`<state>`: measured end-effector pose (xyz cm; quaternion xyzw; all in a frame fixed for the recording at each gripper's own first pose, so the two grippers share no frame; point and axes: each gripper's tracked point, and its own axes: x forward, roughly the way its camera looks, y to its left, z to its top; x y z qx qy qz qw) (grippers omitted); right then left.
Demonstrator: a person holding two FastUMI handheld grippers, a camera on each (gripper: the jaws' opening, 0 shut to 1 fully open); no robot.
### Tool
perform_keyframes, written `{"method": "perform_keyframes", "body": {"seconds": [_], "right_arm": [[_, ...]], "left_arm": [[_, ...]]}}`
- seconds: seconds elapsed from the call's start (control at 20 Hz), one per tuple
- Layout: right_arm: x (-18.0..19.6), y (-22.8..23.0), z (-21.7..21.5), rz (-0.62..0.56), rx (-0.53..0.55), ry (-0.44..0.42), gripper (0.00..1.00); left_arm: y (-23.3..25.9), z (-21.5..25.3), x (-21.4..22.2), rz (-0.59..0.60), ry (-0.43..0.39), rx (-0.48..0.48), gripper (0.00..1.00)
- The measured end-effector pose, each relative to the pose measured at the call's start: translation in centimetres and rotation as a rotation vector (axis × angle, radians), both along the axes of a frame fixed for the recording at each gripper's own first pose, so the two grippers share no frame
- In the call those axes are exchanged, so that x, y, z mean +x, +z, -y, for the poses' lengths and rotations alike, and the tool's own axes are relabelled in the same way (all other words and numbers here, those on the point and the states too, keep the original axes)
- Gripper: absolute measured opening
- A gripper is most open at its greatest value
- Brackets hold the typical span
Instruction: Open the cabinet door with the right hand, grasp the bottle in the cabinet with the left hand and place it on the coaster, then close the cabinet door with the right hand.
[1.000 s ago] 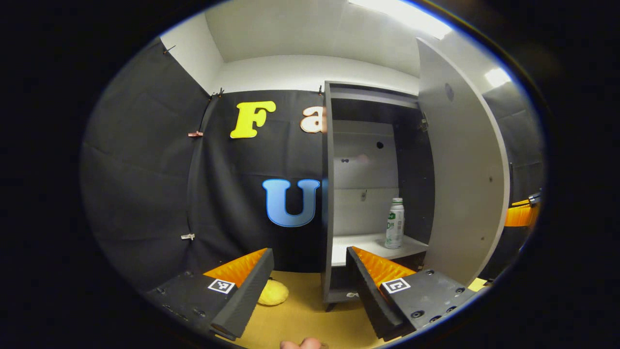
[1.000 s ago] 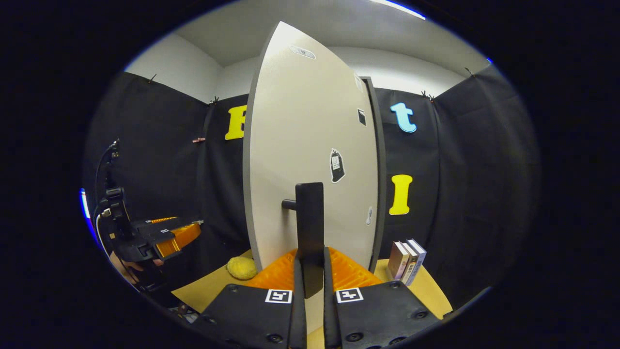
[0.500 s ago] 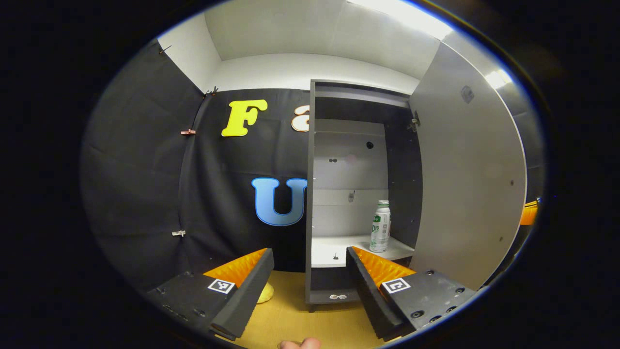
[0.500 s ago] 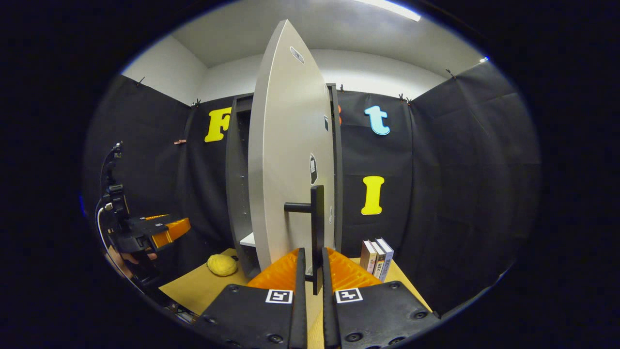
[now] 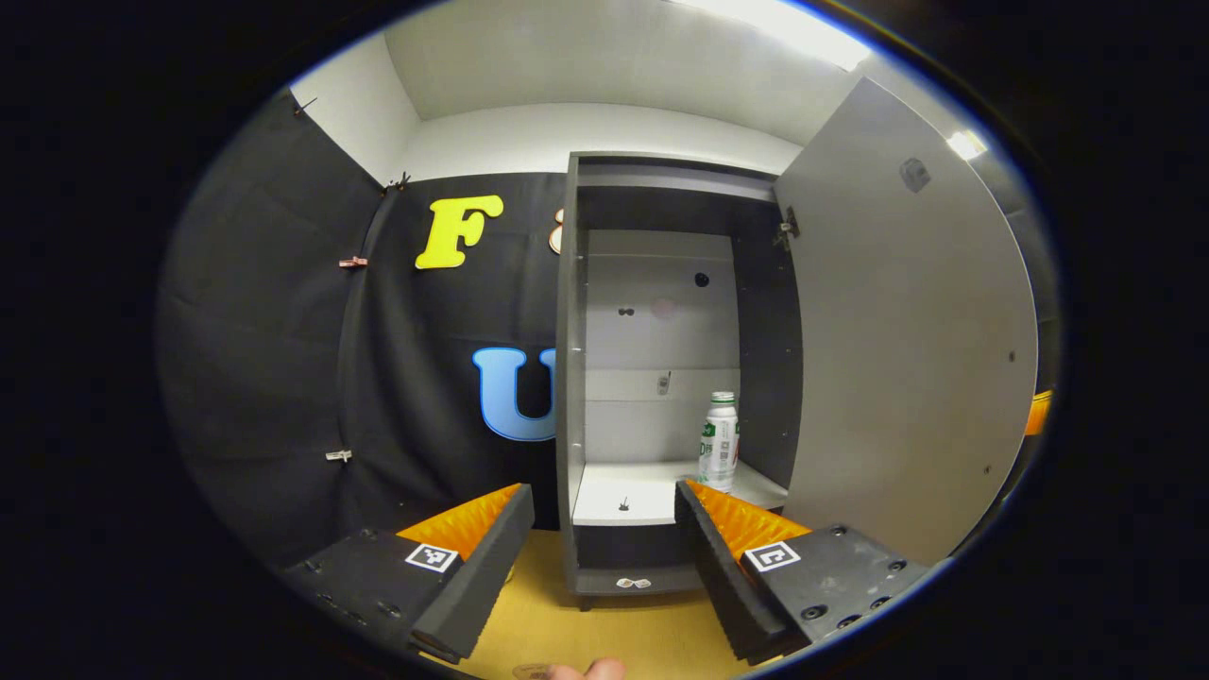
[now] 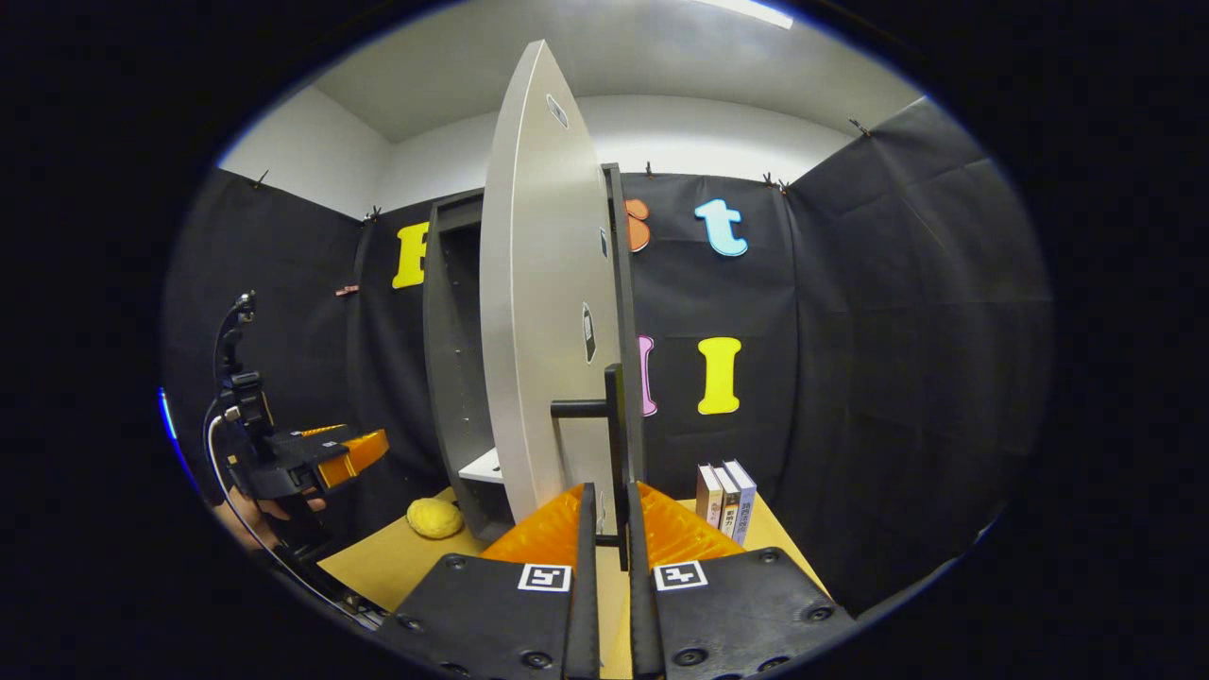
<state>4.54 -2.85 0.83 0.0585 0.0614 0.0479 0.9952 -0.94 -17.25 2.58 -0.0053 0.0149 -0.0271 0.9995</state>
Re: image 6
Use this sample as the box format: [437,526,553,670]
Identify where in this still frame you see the black door handle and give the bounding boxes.
[551,364,630,572]

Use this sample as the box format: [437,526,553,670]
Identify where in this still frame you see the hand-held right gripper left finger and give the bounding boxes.
[373,482,602,680]

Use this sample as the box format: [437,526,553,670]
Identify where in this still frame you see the dark book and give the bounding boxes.
[710,466,742,539]

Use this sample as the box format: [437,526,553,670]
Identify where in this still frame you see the long ceiling light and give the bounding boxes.
[694,0,794,29]

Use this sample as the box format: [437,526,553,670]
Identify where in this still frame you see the dark grey cabinet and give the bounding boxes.
[422,162,648,547]

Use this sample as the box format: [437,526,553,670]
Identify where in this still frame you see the beige cabinet door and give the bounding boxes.
[479,40,629,530]

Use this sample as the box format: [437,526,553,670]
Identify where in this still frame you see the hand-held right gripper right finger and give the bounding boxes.
[625,482,856,680]

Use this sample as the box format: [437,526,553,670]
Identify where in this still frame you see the yellow bumpy lemon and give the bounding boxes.
[407,498,465,540]

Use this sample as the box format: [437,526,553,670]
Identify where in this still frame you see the black backdrop cloth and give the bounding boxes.
[161,94,1054,615]

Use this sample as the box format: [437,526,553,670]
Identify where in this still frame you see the brown cream book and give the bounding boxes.
[696,464,724,530]

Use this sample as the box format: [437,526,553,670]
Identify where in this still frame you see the white cabinet shelf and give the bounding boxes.
[458,447,504,485]

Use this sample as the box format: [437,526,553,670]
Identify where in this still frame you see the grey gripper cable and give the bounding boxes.
[203,411,383,629]

